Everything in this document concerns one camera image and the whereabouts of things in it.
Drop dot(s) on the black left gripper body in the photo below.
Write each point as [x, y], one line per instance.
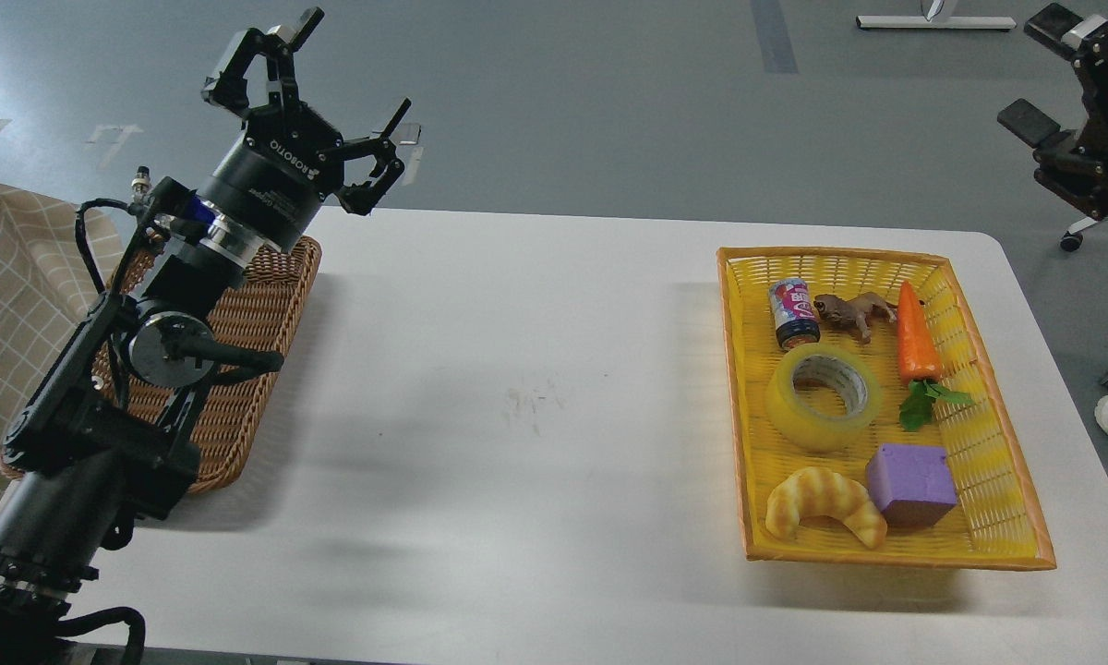
[273, 180]

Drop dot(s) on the toy croissant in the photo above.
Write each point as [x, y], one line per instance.
[818, 492]

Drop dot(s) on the beige checkered cloth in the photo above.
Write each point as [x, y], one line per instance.
[44, 291]

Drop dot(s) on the white chair leg with caster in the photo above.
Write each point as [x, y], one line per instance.
[1072, 239]

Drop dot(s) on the yellow tape roll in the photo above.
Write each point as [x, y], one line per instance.
[822, 398]

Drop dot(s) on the orange toy carrot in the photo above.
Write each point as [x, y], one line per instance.
[919, 364]

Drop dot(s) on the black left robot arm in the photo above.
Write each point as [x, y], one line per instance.
[108, 436]

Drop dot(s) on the white stand base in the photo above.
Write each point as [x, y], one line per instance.
[936, 15]

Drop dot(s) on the brown toy animal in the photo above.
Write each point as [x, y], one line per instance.
[854, 314]

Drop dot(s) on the small drink can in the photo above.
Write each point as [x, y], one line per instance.
[793, 313]

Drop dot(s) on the yellow plastic basket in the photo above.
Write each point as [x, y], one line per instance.
[998, 523]

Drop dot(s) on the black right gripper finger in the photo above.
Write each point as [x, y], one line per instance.
[1076, 39]
[1071, 164]

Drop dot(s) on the purple foam cube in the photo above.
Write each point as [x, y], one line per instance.
[911, 485]

